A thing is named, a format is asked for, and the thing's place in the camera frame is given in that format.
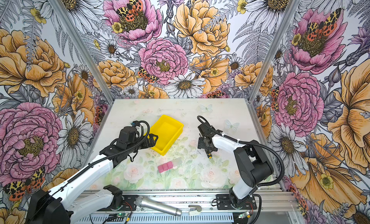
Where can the aluminium front rail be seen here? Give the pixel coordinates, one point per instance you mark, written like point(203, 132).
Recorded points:
point(268, 200)

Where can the right green circuit board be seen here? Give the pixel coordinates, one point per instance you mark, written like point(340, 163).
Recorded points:
point(244, 215)

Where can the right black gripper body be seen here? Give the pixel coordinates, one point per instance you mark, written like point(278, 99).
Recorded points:
point(203, 145)

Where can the yellow plastic bin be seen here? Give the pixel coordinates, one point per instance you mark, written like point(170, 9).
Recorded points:
point(168, 131)

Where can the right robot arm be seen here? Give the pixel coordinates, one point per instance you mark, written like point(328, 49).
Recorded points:
point(253, 164)

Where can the green circuit board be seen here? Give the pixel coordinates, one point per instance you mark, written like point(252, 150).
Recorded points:
point(244, 215)
point(121, 218)

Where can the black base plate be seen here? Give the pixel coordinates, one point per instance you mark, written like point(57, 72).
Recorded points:
point(127, 202)
point(223, 202)

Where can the white hook clip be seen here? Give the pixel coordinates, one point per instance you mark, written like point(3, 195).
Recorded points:
point(194, 210)

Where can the pink block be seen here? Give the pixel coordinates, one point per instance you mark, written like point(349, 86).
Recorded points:
point(165, 167)

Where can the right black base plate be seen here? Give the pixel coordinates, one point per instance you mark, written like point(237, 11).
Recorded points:
point(223, 202)

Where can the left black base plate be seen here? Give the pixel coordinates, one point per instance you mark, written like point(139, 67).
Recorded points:
point(127, 202)

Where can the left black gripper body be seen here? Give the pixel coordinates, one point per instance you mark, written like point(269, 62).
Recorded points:
point(138, 144)

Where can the left green circuit board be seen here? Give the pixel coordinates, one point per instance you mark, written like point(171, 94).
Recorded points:
point(121, 218)

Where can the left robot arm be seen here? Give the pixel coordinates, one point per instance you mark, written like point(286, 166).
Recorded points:
point(58, 204)

